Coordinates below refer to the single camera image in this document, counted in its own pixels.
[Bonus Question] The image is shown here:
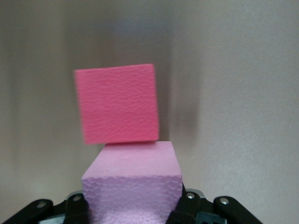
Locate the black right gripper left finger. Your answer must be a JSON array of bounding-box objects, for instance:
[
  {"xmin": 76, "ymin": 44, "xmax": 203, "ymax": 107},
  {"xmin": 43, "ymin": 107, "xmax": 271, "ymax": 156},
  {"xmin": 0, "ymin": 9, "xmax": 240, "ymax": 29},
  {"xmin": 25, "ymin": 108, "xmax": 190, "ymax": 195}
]
[{"xmin": 0, "ymin": 190, "xmax": 91, "ymax": 224}]

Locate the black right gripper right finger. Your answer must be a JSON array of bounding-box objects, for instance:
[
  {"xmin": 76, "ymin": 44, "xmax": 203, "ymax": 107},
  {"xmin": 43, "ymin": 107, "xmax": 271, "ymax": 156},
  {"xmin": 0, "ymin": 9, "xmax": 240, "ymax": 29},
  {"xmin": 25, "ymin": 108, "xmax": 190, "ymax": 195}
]
[{"xmin": 167, "ymin": 184, "xmax": 267, "ymax": 224}]

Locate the light pink foam cube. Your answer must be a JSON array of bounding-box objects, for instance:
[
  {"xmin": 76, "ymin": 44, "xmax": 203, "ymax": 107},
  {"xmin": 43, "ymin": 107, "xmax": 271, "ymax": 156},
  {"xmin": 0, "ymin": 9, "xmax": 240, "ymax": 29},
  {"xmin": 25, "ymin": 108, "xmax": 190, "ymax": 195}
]
[{"xmin": 81, "ymin": 140, "xmax": 185, "ymax": 224}]

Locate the red foam cube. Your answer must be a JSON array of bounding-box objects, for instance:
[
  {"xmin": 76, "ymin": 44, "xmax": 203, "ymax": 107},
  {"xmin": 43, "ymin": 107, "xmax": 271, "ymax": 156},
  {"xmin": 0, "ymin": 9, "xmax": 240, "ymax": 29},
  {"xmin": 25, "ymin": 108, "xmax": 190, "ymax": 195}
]
[{"xmin": 73, "ymin": 63, "xmax": 161, "ymax": 145}]

